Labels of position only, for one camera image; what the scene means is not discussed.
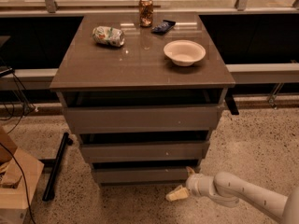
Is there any white paper bowl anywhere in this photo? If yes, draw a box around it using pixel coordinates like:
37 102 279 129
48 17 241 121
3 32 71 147
164 40 206 67

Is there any blue snack wrapper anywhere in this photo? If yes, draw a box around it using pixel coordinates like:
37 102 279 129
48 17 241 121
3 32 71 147
151 20 176 35

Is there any grey drawer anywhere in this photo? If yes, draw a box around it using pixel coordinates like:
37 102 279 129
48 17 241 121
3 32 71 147
64 105 223 134
80 141 209 163
92 167 189 185

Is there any grey bottom drawer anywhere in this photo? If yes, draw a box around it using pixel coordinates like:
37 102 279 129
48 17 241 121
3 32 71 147
92 167 189 185

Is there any grey drawer cabinet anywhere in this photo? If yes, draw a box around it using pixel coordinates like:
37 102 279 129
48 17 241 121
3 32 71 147
50 12 235 171

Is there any grey middle drawer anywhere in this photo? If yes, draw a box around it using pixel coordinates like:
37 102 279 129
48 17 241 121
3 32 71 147
80 141 209 163

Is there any black table leg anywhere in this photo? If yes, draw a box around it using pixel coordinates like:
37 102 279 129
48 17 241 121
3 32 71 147
225 89 239 115

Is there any black metal bar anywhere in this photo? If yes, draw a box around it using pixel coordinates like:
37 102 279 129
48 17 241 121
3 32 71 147
42 133 73 202

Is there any black cable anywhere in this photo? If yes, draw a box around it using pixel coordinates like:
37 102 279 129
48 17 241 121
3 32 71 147
0 56 38 224

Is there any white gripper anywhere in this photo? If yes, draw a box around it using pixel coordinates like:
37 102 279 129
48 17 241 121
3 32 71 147
165 166 215 202

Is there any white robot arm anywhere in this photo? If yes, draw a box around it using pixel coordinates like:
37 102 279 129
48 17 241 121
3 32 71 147
165 167 299 224

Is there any upright orange soda can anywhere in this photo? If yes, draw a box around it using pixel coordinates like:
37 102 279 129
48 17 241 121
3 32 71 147
139 0 153 27

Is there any grey top drawer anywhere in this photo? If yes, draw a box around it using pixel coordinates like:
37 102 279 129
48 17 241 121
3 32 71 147
64 105 223 134

